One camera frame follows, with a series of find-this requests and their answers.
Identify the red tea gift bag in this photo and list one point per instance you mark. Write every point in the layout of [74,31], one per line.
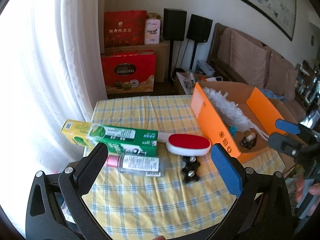
[124,28]

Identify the brown cushioned sofa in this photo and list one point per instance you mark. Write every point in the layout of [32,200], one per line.
[239,57]

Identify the brown cardboard box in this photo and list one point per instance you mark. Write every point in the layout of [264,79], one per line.
[161,51]

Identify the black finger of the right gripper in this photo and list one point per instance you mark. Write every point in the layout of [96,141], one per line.
[284,144]

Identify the white sheer curtain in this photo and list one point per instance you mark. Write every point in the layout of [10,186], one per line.
[50,72]

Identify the clear bottle pink cap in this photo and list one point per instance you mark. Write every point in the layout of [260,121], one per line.
[137,165]

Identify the yellow plaid tablecloth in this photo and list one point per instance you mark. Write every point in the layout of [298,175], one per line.
[137,207]

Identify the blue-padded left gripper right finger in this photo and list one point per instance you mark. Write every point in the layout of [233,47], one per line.
[262,207]

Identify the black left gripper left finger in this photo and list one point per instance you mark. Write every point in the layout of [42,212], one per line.
[56,209]

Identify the black knob with screws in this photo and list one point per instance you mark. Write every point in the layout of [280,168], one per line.
[190,169]

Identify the green yellow toothpaste box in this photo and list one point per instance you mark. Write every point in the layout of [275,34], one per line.
[117,139]

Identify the left black speaker on stand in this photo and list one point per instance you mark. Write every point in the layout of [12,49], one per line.
[174,22]

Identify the right black speaker on stand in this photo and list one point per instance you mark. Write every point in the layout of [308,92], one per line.
[198,31]

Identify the orange cardboard box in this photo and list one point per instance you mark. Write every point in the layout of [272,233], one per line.
[254,104]

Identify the red chocolate collection box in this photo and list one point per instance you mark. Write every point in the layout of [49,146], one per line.
[129,72]

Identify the blue collapsible silicone funnel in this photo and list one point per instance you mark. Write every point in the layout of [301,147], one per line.
[233,130]

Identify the red white lint brush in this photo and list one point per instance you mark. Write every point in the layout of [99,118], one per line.
[185,144]

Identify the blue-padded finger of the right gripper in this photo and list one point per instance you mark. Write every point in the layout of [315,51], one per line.
[287,126]

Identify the white feather duster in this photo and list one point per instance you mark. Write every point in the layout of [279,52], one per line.
[230,113]

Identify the person's right hand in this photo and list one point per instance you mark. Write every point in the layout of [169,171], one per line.
[307,197]

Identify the black speaker on stand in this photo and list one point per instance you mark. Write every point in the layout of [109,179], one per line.
[174,22]
[198,31]

